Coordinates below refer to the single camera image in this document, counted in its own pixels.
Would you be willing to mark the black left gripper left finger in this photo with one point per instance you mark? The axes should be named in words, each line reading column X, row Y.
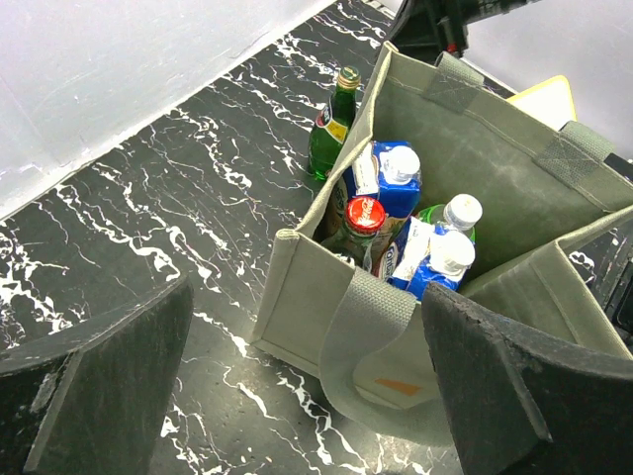
column 91, row 399

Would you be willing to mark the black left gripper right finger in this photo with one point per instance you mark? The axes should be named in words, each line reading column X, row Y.
column 519, row 401

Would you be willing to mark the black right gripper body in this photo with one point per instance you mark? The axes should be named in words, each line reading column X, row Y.
column 424, row 29

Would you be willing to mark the Fontana pineapple juice carton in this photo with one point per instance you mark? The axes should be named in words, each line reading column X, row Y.
column 386, row 171

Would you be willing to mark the grey-green canvas bag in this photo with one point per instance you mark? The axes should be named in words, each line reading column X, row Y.
column 427, row 368

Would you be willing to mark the blue red juice carton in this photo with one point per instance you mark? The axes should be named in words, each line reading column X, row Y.
column 425, row 262

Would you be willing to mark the dark cola bottle red label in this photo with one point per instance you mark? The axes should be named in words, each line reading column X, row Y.
column 363, row 218

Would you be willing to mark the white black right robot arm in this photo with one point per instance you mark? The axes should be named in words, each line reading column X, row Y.
column 478, row 10

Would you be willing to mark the green glass bottle gold cap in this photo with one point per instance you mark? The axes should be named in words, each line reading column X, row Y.
column 333, row 123

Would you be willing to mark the yellow-framed whiteboard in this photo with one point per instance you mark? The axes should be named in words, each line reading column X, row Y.
column 549, row 102

